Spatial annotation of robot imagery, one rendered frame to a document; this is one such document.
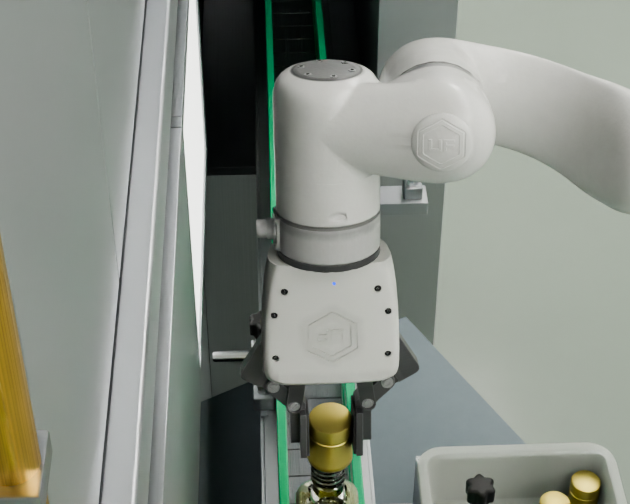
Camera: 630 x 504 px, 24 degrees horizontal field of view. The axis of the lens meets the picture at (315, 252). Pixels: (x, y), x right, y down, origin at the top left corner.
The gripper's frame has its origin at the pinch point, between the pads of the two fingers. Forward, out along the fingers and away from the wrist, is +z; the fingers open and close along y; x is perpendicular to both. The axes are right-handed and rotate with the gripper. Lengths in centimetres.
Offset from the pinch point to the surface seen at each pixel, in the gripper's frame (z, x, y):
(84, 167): -28.8, -17.1, -15.1
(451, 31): -1, 101, 24
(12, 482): -32, -53, -14
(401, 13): -4, 100, 17
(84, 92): -32.4, -14.3, -15.0
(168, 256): -10.3, 9.7, -12.2
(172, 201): -12.1, 16.6, -12.0
